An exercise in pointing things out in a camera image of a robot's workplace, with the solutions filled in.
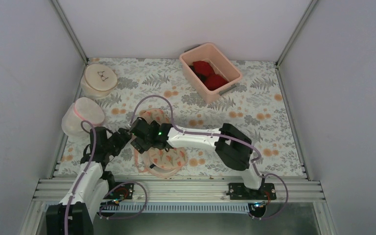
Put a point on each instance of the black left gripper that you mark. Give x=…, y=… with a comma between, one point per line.
x=122, y=142

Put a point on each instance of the floral peach mesh laundry bag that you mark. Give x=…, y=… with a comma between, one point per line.
x=160, y=163

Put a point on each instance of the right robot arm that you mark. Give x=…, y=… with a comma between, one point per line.
x=233, y=147

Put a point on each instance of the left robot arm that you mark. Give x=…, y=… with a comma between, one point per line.
x=75, y=213

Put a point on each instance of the white pink-trimmed mesh laundry bag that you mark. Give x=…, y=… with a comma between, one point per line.
x=82, y=109

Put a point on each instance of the beige round mesh laundry bag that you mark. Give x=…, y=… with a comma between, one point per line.
x=98, y=81

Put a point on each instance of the red bra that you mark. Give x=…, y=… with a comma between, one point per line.
x=207, y=75

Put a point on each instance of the pink plastic bin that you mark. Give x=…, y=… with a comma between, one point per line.
x=208, y=52

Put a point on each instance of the floral patterned table mat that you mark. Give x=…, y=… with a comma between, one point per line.
x=255, y=107

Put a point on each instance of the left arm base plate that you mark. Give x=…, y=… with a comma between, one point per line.
x=121, y=191

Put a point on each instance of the aluminium front rail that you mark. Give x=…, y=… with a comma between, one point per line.
x=202, y=189

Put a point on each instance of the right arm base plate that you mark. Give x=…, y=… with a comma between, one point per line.
x=238, y=191

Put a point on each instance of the aluminium frame post left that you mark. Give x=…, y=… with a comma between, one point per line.
x=67, y=26

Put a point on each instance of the aluminium frame post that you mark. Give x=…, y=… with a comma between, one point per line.
x=296, y=32
x=67, y=26

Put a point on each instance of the aluminium frame post right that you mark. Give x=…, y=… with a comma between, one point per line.
x=296, y=32

